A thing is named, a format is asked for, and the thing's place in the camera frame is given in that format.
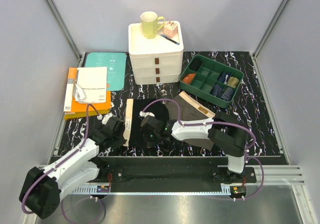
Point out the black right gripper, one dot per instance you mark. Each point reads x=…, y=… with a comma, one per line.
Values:
x=149, y=143

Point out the green divided organizer tray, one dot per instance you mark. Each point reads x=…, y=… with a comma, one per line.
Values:
x=206, y=77

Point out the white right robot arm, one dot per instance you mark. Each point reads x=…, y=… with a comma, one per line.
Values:
x=222, y=130

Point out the orange book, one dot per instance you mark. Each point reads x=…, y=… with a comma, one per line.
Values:
x=73, y=109

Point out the white paper manual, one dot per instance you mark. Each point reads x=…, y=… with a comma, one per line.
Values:
x=91, y=85

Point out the white three-drawer storage unit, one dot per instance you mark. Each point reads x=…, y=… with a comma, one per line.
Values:
x=157, y=60

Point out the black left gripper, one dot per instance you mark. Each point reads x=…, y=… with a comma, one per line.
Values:
x=121, y=141

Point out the rolled navy garment in tray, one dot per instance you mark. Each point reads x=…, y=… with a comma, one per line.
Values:
x=223, y=77

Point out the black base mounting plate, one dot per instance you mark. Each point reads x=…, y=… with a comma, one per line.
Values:
x=207, y=168

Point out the yellow-green mug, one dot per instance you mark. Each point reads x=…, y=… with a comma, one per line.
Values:
x=151, y=23

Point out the rolled black garment in tray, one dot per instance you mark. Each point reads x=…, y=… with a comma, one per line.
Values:
x=196, y=64

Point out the teal plastic board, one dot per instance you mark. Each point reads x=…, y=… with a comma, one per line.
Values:
x=116, y=66

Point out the black underwear with cream waistband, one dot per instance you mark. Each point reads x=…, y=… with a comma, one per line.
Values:
x=132, y=133

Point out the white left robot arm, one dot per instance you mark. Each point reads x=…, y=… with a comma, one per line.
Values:
x=45, y=188

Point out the grey underwear with cream waistband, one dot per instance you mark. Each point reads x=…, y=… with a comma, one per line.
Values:
x=191, y=110

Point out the blue pen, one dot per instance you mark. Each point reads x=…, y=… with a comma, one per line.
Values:
x=169, y=39

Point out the rolled khaki garment in tray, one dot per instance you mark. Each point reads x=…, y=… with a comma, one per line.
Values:
x=233, y=82

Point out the pink power adapter cube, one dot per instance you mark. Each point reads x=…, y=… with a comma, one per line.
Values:
x=170, y=29

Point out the rolled grey-blue garment in tray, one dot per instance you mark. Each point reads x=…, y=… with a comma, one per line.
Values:
x=217, y=90

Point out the rolled orange garment in tray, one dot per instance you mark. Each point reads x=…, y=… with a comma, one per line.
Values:
x=188, y=78

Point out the rolled striped garment in tray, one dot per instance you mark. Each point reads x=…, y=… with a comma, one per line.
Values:
x=227, y=94

